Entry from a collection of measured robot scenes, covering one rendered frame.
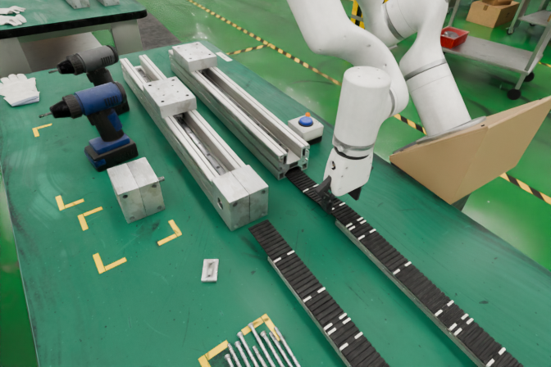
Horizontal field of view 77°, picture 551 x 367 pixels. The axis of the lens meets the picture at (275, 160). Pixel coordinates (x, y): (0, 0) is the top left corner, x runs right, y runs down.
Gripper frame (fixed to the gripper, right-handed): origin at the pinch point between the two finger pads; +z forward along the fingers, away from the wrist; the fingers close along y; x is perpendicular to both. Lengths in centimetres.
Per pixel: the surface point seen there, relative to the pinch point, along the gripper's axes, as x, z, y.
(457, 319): -32.0, 2.8, 0.1
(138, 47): 194, 30, 5
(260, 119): 39.5, 0.1, 2.5
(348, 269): -12.3, 6.0, -7.7
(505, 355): -40.2, 2.5, 1.0
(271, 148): 22.3, -2.4, -4.7
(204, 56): 77, -7, 2
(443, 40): 139, 51, 262
